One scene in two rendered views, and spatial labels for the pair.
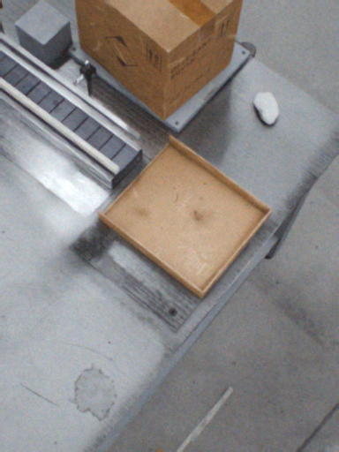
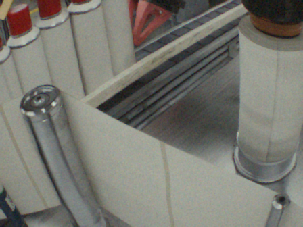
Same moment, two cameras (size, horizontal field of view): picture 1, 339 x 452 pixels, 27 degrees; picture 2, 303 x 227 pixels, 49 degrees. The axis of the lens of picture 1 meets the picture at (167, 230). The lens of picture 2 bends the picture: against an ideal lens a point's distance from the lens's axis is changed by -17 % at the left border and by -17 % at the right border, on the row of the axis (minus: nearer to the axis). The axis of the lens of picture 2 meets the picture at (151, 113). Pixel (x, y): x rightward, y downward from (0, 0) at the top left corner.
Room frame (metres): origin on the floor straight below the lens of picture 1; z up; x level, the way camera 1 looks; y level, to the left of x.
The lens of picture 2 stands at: (0.99, 1.22, 1.22)
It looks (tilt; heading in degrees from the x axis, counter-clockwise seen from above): 39 degrees down; 285
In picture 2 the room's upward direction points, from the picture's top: 8 degrees counter-clockwise
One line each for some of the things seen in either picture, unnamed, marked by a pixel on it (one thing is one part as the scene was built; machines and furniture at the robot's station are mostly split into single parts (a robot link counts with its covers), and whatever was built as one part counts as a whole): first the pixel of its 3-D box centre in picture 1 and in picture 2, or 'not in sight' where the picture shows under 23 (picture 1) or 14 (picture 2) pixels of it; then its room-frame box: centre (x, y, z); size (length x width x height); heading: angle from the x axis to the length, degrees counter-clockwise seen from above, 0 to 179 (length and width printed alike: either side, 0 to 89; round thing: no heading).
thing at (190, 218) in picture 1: (184, 214); not in sight; (0.66, -0.04, 0.85); 0.30 x 0.26 x 0.04; 57
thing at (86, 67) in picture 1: (83, 88); not in sight; (0.93, 0.23, 0.91); 0.07 x 0.03 x 0.16; 147
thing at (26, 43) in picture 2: not in sight; (31, 71); (1.25, 0.85, 0.98); 0.05 x 0.05 x 0.20
